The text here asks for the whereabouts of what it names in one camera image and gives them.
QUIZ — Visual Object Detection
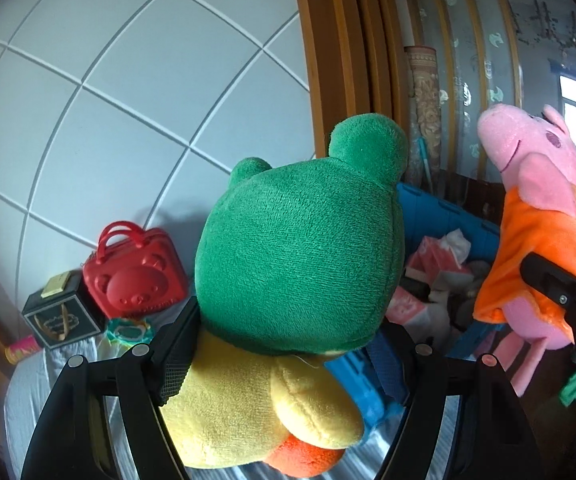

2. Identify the pink and white tissue pack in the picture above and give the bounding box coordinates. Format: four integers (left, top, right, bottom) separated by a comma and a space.
407, 229, 474, 283
385, 287, 433, 330

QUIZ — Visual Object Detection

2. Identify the glass door with wooden bars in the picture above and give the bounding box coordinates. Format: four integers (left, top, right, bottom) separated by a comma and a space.
408, 0, 525, 183

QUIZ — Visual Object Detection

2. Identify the pink cylindrical can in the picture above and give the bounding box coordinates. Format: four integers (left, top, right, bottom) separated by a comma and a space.
5, 335, 43, 365

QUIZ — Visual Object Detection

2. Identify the red bear-face handbag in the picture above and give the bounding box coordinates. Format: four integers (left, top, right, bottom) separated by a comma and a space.
82, 221, 189, 320

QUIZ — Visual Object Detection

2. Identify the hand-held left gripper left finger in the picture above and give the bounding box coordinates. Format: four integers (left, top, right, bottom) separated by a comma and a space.
20, 300, 201, 480

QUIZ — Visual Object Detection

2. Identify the green and yellow frog plush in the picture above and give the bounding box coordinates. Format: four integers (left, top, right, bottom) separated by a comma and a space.
160, 114, 409, 479

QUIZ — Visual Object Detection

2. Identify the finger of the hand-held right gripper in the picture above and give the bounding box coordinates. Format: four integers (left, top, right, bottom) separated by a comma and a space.
520, 252, 576, 320

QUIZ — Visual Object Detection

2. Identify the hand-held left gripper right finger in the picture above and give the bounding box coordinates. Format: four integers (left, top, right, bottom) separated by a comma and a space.
367, 325, 534, 480

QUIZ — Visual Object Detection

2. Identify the black gift box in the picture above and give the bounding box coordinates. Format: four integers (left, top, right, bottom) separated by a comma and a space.
22, 270, 106, 350

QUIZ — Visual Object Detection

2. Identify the teal and white toy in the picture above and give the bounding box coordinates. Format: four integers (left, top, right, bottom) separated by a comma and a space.
102, 316, 157, 357

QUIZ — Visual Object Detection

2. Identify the pink pig plush orange dress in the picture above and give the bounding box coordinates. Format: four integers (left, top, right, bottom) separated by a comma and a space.
473, 104, 576, 396

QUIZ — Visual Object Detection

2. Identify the teal stick handle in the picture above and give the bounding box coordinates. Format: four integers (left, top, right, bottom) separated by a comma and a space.
416, 137, 435, 197

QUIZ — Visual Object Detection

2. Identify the wooden door frame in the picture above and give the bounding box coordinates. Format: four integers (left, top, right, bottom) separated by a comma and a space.
290, 0, 409, 161

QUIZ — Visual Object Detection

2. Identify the grey striped bed sheet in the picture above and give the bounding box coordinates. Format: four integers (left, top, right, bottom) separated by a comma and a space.
4, 305, 464, 480

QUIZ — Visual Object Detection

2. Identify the blue plastic crate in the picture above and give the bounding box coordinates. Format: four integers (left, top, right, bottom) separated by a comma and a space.
325, 182, 507, 445

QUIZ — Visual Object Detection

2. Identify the rolled patterned carpet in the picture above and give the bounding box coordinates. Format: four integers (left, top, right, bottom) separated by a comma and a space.
404, 45, 442, 192

